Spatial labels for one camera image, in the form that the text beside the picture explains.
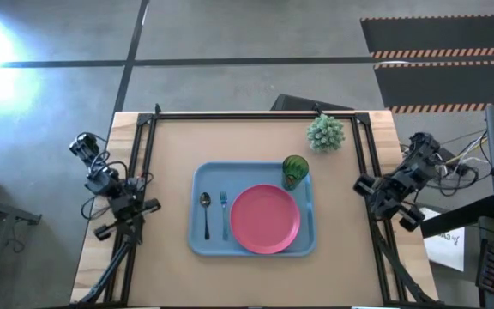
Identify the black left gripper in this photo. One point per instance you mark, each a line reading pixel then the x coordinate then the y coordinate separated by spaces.
pixel 128 216

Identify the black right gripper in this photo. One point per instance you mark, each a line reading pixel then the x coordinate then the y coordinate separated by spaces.
pixel 387 199

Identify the dark metal spoon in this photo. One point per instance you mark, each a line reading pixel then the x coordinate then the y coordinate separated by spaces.
pixel 205 199

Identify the light blue plastic tray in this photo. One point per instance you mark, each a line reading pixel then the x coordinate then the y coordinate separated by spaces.
pixel 212 176

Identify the iridescent blue metal fork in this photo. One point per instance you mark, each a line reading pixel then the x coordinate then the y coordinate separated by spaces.
pixel 224 223

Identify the green translucent plastic cup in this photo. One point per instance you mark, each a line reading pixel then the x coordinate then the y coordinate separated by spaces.
pixel 295 169

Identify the pink plastic plate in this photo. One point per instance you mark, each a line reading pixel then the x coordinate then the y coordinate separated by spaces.
pixel 265 219

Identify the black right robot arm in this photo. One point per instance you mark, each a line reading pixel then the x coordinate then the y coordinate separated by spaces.
pixel 418 163

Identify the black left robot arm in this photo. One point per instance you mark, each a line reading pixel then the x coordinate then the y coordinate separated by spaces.
pixel 101 182

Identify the black desk edge bar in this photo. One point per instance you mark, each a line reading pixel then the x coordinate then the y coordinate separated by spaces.
pixel 457 219

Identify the white printed paper sheet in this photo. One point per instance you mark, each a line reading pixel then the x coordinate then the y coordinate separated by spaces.
pixel 444 253

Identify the small green potted plant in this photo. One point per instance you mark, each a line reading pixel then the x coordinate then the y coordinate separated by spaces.
pixel 325 134

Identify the black hazard-striped floor mat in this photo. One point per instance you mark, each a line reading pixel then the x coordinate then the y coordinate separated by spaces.
pixel 444 86
pixel 440 34

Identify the black monitor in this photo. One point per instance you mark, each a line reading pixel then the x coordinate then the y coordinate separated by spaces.
pixel 298 104

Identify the black aluminium table frame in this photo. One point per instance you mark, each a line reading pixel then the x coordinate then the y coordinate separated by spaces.
pixel 251 116

